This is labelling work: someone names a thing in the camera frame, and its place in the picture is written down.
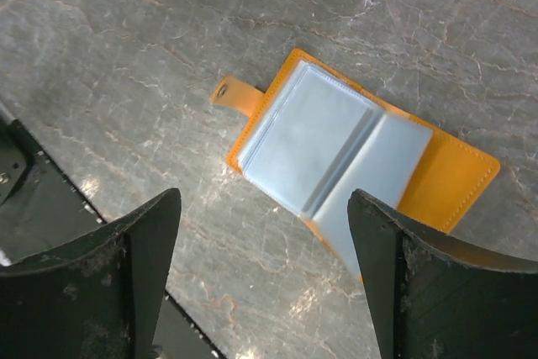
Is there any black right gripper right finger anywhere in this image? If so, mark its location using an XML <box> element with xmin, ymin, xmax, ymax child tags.
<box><xmin>347</xmin><ymin>190</ymin><xmax>537</xmax><ymax>358</ymax></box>

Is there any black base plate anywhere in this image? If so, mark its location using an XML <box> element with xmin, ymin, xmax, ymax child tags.
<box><xmin>1</xmin><ymin>109</ymin><xmax>221</xmax><ymax>358</ymax></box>

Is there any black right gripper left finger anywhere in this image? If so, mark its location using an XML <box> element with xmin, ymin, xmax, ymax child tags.
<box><xmin>1</xmin><ymin>188</ymin><xmax>181</xmax><ymax>358</ymax></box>

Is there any yellow leather card holder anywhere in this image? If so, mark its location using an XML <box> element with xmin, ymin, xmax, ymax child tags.
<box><xmin>211</xmin><ymin>49</ymin><xmax>500</xmax><ymax>278</ymax></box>

